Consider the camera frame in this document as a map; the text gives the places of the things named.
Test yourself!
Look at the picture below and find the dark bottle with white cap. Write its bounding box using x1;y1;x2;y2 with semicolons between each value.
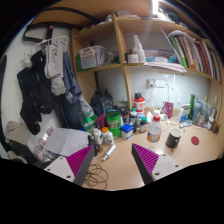
93;128;104;145

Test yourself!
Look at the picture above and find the large green lidded jar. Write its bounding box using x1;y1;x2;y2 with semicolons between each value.
105;110;122;130

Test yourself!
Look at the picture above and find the blue denim hanging garment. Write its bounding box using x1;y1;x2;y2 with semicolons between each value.
61;49;85;130

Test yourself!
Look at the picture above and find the silver metal can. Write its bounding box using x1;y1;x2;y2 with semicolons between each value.
101;143;118;162

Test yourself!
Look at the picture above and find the brown mug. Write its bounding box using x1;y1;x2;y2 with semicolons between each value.
211;120;222;135

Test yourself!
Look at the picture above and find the wooden shelf unit with books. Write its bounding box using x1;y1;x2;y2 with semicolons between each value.
70;6;224;111

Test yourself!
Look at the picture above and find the grey hanging garment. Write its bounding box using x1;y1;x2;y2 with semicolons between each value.
44;44;67;97

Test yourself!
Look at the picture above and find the red and white canister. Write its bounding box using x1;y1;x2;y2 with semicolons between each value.
133;92;146;114

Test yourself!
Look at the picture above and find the black hanging garment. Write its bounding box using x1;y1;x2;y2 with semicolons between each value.
16;50;56;136

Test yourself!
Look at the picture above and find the flat round red coaster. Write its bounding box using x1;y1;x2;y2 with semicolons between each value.
190;135;200;146

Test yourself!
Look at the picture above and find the tall green bottle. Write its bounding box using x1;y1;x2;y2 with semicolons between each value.
189;93;196;120

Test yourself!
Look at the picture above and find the coiled thin black cable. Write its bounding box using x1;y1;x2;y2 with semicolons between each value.
83;163;110;190

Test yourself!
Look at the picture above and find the grey shaker bottle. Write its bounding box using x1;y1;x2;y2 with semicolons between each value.
191;99;204;126

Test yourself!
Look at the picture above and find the white bottle with orange cap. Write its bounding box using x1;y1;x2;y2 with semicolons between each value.
101;126;115;146

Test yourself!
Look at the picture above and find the black mug with white inside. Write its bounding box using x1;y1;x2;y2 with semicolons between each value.
165;127;183;150

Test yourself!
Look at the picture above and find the white box with blue lid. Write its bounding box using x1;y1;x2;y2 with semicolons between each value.
120;123;134;140

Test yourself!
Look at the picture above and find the printed white paper sheet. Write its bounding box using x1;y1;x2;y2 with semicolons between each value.
43;127;91;158

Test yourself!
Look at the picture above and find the black box appliance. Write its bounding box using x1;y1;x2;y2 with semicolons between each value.
90;89;114;117

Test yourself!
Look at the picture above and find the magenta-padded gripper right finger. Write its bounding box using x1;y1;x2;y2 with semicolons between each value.
131;143;184;186

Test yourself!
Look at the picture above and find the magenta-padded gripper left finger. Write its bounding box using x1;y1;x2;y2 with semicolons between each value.
43;144;95;187

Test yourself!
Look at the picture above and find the white and blue carton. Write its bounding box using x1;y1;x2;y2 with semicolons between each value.
177;103;191;124

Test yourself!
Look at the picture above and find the magenta pouch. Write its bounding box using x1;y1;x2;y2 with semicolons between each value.
160;101;175;120

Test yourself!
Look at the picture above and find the white wall power outlet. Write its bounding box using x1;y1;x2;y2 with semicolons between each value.
146;78;168;89

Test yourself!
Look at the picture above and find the small green lidded jar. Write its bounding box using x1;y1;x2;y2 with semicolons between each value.
109;127;123;140

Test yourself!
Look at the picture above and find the white cable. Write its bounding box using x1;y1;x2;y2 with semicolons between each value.
166;74;183;108

